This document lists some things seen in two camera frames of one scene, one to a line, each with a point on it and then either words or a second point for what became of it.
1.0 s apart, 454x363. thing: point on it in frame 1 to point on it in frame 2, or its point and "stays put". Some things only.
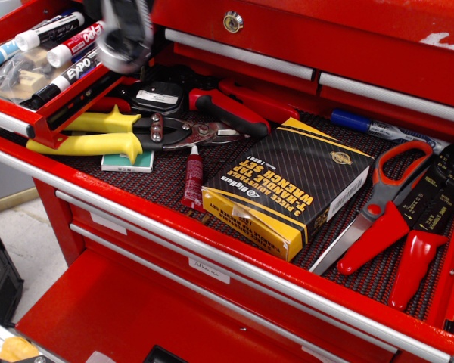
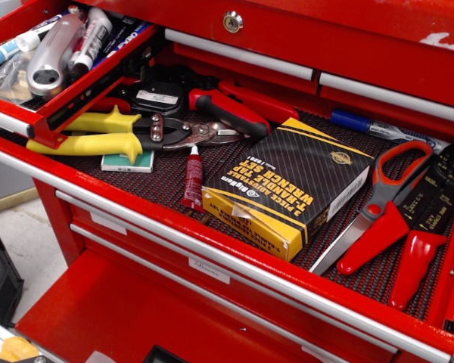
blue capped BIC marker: (384, 130) stays put
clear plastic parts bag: (21, 74) stays put
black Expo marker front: (62, 81) to (98, 26)
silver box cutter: (125, 43) to (46, 74)
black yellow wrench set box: (291, 189) stays put
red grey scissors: (383, 224) stays put
